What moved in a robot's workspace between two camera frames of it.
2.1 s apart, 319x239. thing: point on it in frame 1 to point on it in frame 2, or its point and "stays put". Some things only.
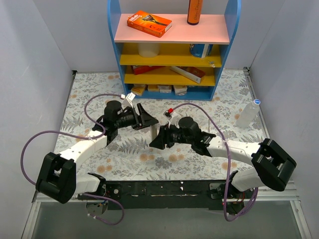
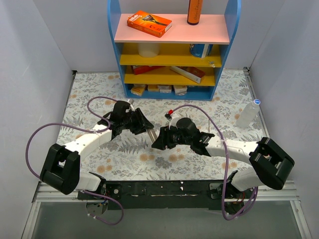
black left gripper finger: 148,120 to 137,130
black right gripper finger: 158,143 stays put
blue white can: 197,50 stays put
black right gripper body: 167,137 stays put
